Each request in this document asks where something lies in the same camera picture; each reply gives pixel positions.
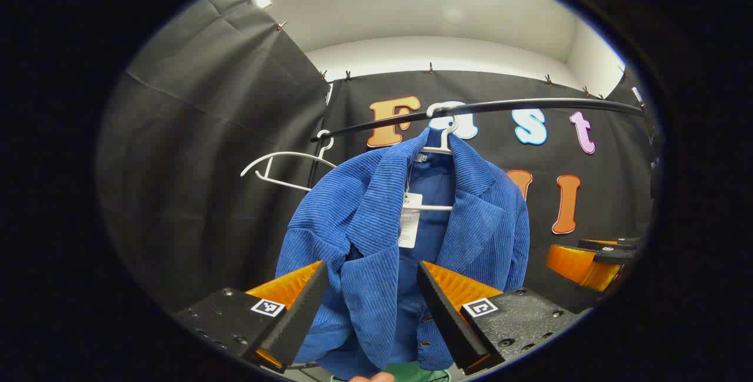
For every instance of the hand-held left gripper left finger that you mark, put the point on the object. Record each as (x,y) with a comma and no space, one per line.
(300,317)

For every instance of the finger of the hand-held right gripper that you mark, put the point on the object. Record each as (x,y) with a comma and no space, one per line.
(579,267)
(612,254)

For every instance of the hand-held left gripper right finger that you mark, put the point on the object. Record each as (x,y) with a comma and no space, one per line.
(447,323)

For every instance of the green laundry hamper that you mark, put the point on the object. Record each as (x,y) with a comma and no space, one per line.
(423,373)

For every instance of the black clothes rack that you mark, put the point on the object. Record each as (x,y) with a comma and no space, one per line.
(529,103)

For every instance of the white plastic hanger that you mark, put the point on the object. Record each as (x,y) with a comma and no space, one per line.
(276,155)
(445,135)

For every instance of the black backdrop cloth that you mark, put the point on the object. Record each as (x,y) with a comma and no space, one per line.
(612,193)

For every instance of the plain black curtain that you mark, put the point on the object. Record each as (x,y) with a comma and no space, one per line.
(206,164)

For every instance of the row of backdrop clips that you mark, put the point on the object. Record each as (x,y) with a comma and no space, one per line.
(430,68)

